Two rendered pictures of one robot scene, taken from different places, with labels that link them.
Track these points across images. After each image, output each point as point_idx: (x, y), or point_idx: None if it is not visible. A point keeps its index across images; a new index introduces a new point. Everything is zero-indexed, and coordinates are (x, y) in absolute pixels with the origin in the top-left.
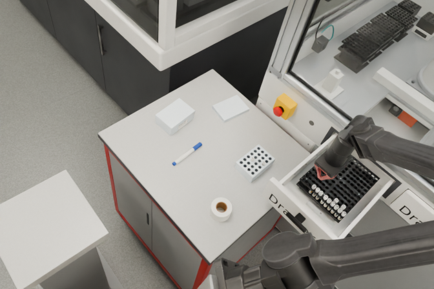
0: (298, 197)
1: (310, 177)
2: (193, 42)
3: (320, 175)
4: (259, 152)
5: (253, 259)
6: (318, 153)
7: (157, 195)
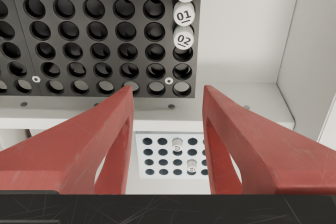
0: (213, 21)
1: (146, 71)
2: None
3: (211, 131)
4: (158, 165)
5: None
6: (16, 109)
7: None
